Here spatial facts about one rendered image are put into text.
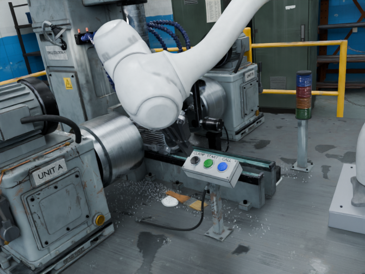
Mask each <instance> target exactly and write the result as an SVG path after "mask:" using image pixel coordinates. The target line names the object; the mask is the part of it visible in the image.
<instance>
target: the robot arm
mask: <svg viewBox="0 0 365 274"><path fill-rule="evenodd" d="M268 1H270V0H232V1H231V2H230V3H229V5H228V6H227V8H226V9H225V10H224V12H223V13H222V15H221V16H220V18H219V19H218V20H217V22H216V23H215V25H214V26H213V27H212V29H211V30H210V31H209V33H208V34H207V36H206V37H205V38H204V39H203V40H202V41H201V42H200V43H199V44H197V45H196V46H194V47H193V48H191V49H189V50H187V51H185V52H182V53H170V52H168V51H162V52H157V53H151V51H150V49H149V47H148V46H147V44H146V43H145V42H144V41H143V40H142V38H141V37H140V35H139V34H138V32H137V31H136V30H135V29H134V28H133V27H132V26H130V25H129V24H128V23H126V21H124V20H121V19H119V20H113V21H110V22H107V23H105V24H104V25H102V26H101V27H100V28H99V29H98V30H97V32H96V34H95V35H94V37H93V42H94V45H95V48H96V51H97V54H98V56H99V58H100V60H101V62H102V63H103V65H104V68H105V70H106V72H107V73H108V74H109V76H110V77H111V79H112V80H113V82H114V84H115V90H116V93H117V96H118V99H119V101H120V103H121V105H122V106H123V108H124V110H125V111H126V112H127V113H128V115H129V116H130V117H131V118H132V119H133V120H134V121H135V122H136V123H137V124H139V125H140V126H142V127H145V128H148V129H152V130H160V131H161V132H162V133H163V134H164V135H165V136H166V137H167V138H168V139H170V138H172V140H173V141H175V142H176V143H177V145H178V146H179V147H180V149H181V150H182V152H183V154H184V155H185V156H186V157H190V155H191V154H192V152H193V150H194V149H193V147H192V145H191V144H190V142H189V138H190V136H191V133H190V130H189V127H188V124H187V121H186V118H187V116H186V115H185V114H183V115H182V116H181V115H180V113H181V110H182V107H183V101H184V100H185V99H186V98H188V97H189V96H190V91H191V87H192V85H193V84H194V83H195V82H196V81H197V80H198V79H199V78H201V77H202V76H203V75H204V74H206V73H207V72H209V71H210V70H211V69H212V68H213V67H214V66H215V65H216V64H217V63H218V62H219V61H220V60H221V59H222V58H223V57H224V56H225V55H226V53H227V52H228V50H229V49H230V48H231V46H232V45H233V44H234V42H235V41H236V40H237V38H238V37H239V35H240V34H241V33H242V31H243V30H244V28H245V27H246V26H247V24H248V23H249V21H250V20H251V19H252V18H253V16H254V15H255V14H256V12H257V11H258V10H259V9H260V8H261V7H262V6H263V5H264V4H265V3H267V2H268ZM350 181H351V183H352V185H353V198H352V199H351V205H352V206H354V207H365V123H364V125H363V126H362V128H361V131H360V133H359V136H358V139H357V147H356V176H352V177H351V178H350Z"/></svg>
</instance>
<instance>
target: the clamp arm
mask: <svg viewBox="0 0 365 274"><path fill-rule="evenodd" d="M192 94H193V104H194V114H195V119H196V127H201V126H202V124H200V123H201V122H202V120H203V119H202V109H201V102H200V92H199V82H198V80H197V81H196V82H195V83H194V84H193V85H192ZM200 121H201V122H200Z"/></svg>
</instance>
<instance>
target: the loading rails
mask: <svg viewBox="0 0 365 274"><path fill-rule="evenodd" d="M192 147H193V149H194V150H193V151H196V152H201V153H206V154H211V155H216V156H219V157H225V158H229V159H235V160H238V162H240V165H241V167H242V169H243V170H242V172H241V174H240V176H239V179H238V181H237V183H236V185H235V187H234V188H233V189H232V188H229V187H226V186H222V185H220V189H221V198H224V199H228V200H231V201H234V202H238V203H239V204H238V208H239V209H243V210H246V211H249V209H250V208H251V207H254V208H258V209H260V208H261V207H262V206H263V205H264V204H265V194H267V195H273V193H275V191H276V162H275V161H271V160H266V159H261V158H255V157H250V156H246V155H241V154H236V153H230V152H225V151H220V150H214V149H210V148H205V147H200V146H195V145H192ZM171 155H173V156H171ZM175 155H176V156H175ZM187 158H188V157H186V156H185V155H184V154H183V152H182V150H179V151H178V152H176V153H170V154H166V155H164V154H160V153H159V151H157V152H156V151H146V150H145V151H144V161H145V165H146V171H147V175H146V176H145V179H146V180H148V181H153V180H154V179H156V178H157V179H160V180H164V181H167V182H170V183H172V188H174V189H177V190H180V189H181V188H183V187H187V188H190V189H194V190H197V191H201V192H204V189H205V186H206V183H207V182H206V181H203V180H200V179H196V178H192V177H188V176H187V175H186V173H185V172H184V171H183V170H182V166H183V165H184V163H185V161H186V159H187ZM205 198H207V199H210V188H209V186H208V188H207V191H206V194H205Z"/></svg>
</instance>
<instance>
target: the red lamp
mask: <svg viewBox="0 0 365 274"><path fill-rule="evenodd" d="M311 96H312V86H307V87H299V86H296V97H298V98H308V97H311Z"/></svg>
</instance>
